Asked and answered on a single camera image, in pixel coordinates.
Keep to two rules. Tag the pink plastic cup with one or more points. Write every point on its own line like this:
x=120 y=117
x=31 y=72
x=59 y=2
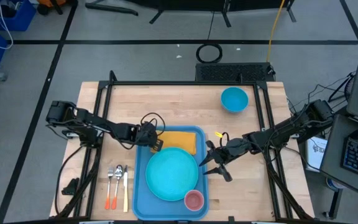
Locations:
x=194 y=200

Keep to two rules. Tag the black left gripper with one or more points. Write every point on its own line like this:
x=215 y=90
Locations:
x=146 y=135

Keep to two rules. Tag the black room divider screen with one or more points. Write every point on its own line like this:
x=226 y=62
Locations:
x=197 y=3

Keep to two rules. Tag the white printed paper sheet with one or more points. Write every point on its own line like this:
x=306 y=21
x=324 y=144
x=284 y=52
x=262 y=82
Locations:
x=317 y=152

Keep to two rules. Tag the white and blue roll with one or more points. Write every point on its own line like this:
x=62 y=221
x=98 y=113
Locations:
x=332 y=184

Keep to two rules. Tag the large blue storage bin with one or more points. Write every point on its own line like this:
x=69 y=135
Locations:
x=20 y=18

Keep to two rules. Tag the black desk leg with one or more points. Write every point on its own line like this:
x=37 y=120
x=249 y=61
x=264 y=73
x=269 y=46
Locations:
x=334 y=202

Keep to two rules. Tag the blue plastic tray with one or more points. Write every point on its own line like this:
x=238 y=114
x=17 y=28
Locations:
x=140 y=186

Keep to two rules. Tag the turquoise bowl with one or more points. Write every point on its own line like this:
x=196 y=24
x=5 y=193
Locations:
x=234 y=99

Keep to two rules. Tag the dark grey keyboard desk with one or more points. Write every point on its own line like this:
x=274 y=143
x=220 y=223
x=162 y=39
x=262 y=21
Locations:
x=332 y=149

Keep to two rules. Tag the yellow cloth napkin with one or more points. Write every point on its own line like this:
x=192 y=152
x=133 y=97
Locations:
x=179 y=140

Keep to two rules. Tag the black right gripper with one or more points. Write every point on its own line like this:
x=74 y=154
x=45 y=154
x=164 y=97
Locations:
x=236 y=147

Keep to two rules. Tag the black aluminium rig frame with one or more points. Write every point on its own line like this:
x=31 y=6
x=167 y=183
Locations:
x=182 y=83

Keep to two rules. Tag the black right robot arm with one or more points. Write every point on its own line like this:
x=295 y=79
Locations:
x=284 y=130

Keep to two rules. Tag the turquoise round plate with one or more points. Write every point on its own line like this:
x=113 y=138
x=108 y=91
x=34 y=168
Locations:
x=171 y=174

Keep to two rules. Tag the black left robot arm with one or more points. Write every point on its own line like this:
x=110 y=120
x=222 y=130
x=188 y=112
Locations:
x=89 y=121

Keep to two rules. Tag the black clamp bracket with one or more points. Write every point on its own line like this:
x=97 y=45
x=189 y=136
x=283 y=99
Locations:
x=71 y=186

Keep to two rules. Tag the orange and black bag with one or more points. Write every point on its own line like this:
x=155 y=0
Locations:
x=51 y=3

